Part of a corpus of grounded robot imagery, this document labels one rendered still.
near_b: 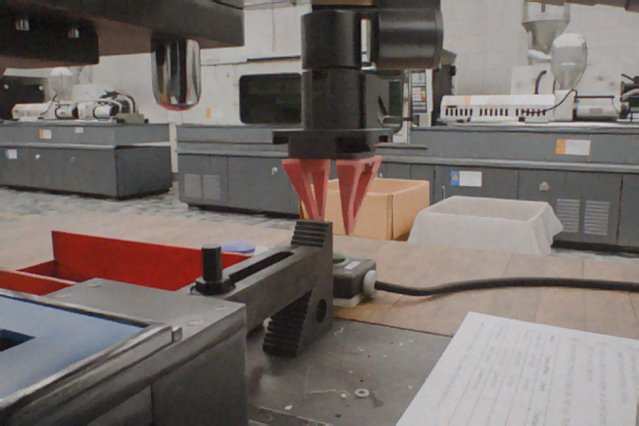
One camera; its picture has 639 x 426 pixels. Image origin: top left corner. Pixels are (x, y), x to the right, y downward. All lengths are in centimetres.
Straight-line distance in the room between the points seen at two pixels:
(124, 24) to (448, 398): 28
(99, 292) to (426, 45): 34
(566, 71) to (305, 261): 452
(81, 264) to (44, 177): 770
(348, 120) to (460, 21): 636
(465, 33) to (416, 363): 647
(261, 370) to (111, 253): 22
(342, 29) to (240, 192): 534
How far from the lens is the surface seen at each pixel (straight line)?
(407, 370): 39
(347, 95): 49
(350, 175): 47
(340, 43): 49
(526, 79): 520
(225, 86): 587
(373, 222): 245
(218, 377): 26
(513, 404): 36
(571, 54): 483
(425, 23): 50
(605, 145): 455
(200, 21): 23
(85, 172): 756
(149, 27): 21
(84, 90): 845
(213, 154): 600
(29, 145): 842
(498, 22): 667
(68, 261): 60
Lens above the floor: 107
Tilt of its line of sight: 9 degrees down
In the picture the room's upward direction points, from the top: straight up
